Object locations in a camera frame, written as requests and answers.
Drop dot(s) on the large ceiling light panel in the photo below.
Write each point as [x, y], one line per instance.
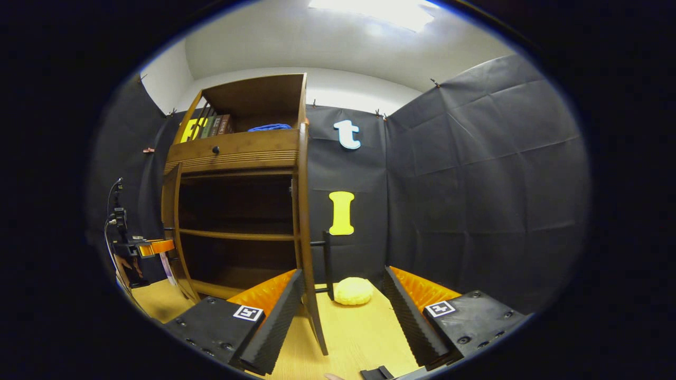
[375, 13]

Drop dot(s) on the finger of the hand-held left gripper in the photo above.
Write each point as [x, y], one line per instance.
[158, 247]

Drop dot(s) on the yellow round sponge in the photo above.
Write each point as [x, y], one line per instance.
[353, 291]

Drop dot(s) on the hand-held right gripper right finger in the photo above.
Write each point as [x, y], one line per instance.
[409, 322]

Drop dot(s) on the wooden drawer with black knob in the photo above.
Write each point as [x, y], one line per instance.
[248, 145]

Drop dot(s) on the wooden double-door shoe cabinet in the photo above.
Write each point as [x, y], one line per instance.
[253, 100]

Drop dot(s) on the wooden shoe cabinet door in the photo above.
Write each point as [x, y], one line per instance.
[305, 237]

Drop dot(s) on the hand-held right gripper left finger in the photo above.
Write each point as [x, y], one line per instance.
[277, 327]

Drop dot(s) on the blue cloth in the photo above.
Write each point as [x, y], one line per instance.
[269, 127]

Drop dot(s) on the dark brown book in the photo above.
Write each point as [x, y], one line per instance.
[216, 126]

